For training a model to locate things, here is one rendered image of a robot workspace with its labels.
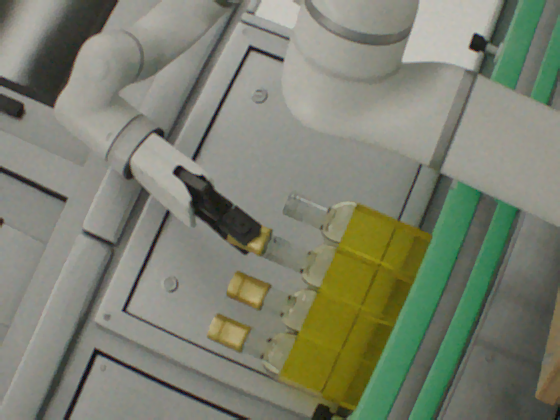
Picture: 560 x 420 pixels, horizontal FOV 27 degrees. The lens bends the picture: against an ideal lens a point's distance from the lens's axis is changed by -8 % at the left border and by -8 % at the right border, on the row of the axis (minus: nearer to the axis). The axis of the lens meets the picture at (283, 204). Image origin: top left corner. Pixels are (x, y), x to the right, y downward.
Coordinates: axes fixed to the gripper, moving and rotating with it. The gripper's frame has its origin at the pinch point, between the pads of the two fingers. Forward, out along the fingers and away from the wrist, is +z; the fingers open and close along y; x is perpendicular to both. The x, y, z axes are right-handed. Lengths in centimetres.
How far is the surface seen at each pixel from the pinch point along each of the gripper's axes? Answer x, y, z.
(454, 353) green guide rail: 1.1, 12.5, 29.0
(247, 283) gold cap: -4.5, 0.3, 4.6
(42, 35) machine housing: 8.1, -18.9, -45.4
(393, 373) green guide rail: -4.8, 12.6, 24.8
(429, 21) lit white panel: 43.4, -14.3, -1.1
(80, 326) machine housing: -20.9, -14.8, -11.0
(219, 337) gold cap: -11.6, -0.1, 6.0
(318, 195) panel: 12.7, -14.2, 2.4
